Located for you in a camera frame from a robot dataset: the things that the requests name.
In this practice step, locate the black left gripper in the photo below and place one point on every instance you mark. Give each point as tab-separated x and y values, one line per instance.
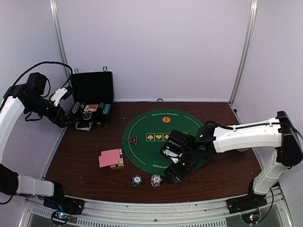
60	122

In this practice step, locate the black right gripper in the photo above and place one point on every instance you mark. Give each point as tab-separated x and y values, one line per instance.
180	174

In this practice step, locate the blue beige 10 chip stack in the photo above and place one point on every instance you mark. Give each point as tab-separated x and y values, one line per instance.
155	180

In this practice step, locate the red triangle marker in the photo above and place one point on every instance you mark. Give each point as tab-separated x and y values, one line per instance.
133	140

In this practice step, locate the orange big blind button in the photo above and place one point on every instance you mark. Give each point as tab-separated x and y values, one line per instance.
166	119

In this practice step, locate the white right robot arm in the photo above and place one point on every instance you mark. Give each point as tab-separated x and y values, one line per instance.
186	151

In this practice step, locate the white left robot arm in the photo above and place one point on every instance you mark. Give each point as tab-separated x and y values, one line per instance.
26	99

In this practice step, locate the blue beige chip stack in case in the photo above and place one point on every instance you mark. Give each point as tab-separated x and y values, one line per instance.
75	108

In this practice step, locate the clear acrylic dealer button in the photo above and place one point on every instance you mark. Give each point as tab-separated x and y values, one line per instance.
86	116

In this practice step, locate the boxed playing card deck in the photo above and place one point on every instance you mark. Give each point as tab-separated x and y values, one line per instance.
90	108

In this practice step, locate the blue green 50 chip stack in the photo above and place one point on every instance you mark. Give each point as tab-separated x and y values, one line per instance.
137	180

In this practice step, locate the black poker chip case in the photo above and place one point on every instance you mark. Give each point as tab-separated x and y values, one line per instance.
93	88

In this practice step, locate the dark blue green chip stack in case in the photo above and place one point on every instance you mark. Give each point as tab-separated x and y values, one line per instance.
101	106

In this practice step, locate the green round poker mat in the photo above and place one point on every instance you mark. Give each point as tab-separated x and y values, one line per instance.
152	134

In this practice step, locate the teal blue chip stack in case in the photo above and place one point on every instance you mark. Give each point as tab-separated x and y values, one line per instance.
106	109

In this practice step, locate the open card deck box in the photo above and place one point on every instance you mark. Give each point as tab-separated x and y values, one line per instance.
120	163

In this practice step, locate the pink playing cards pile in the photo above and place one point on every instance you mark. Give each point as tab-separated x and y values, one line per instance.
109	157

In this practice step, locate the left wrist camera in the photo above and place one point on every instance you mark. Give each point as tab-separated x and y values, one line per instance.
61	94

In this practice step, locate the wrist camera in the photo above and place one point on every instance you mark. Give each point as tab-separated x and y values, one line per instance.
61	94
173	145

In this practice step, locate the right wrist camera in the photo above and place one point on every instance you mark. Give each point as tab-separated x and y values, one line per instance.
173	145

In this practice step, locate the aluminium front rail base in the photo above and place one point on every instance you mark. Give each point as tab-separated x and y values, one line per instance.
211	213

